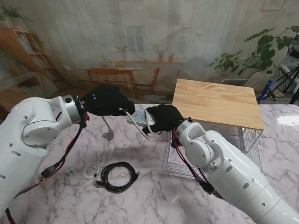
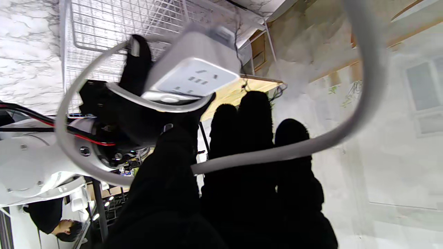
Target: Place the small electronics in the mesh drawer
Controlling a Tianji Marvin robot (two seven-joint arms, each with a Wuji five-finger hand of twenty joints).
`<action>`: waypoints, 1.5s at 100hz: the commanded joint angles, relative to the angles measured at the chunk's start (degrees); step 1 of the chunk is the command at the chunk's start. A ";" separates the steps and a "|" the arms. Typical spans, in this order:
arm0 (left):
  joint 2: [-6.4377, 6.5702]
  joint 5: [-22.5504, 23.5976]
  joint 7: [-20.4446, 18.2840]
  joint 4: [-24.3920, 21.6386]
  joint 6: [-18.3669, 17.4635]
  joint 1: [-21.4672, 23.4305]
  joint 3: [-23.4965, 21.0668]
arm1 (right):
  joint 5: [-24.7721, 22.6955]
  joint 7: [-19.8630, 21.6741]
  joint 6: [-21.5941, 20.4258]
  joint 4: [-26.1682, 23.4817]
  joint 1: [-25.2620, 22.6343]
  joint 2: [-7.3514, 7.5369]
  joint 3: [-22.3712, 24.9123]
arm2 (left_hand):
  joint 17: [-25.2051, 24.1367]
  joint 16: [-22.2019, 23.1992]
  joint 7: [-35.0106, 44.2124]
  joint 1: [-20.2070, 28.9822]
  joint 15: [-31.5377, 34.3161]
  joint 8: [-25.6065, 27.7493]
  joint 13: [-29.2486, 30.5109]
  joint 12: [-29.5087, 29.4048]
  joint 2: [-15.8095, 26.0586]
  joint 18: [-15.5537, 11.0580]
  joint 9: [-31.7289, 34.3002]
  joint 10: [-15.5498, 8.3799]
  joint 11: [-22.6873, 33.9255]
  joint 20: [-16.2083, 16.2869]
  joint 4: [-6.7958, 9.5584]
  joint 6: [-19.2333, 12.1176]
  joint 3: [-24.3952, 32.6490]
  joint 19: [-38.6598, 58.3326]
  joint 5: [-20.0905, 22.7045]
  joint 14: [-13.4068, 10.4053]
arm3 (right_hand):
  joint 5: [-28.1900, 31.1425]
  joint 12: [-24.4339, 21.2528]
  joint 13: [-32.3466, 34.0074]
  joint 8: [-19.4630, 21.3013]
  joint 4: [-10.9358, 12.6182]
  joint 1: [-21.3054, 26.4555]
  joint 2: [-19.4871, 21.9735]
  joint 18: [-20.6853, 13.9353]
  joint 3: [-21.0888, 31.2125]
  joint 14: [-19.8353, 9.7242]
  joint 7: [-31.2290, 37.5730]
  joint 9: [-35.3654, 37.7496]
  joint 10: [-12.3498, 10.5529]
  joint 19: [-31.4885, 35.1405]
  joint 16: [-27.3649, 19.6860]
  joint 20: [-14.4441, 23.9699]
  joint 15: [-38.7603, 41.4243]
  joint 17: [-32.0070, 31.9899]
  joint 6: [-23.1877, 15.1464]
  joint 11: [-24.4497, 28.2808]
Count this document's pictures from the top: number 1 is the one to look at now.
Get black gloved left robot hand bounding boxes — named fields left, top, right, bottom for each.
left=79, top=85, right=136, bottom=117

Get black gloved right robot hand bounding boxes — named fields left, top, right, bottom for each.
left=142, top=104, right=184, bottom=134

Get black coiled cable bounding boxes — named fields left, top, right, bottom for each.
left=95, top=161, right=141, bottom=193

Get white coiled thin cable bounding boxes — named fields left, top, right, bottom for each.
left=66, top=160, right=104, bottom=180

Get red black arm cables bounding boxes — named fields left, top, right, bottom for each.
left=4, top=112, right=91, bottom=224
left=170, top=127, right=222, bottom=199

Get red black left arm cables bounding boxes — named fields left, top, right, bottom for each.
left=4, top=112, right=91, bottom=224

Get black tripod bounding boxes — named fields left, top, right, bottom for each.
left=277, top=62, right=299, bottom=105

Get white wire mesh drawer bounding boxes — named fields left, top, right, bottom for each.
left=164, top=133, right=234, bottom=180

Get wire rack with wooden top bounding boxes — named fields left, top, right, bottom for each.
left=171, top=78, right=264, bottom=168

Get white power strip with cord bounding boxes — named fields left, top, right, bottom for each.
left=126, top=107, right=162, bottom=140

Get small blue black stand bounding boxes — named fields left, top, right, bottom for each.
left=256, top=80, right=278, bottom=101

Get printed cafe scene backdrop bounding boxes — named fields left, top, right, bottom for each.
left=0, top=0, right=299, bottom=105

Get red black right arm cables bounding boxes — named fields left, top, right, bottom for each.
left=170, top=127, right=222, bottom=199

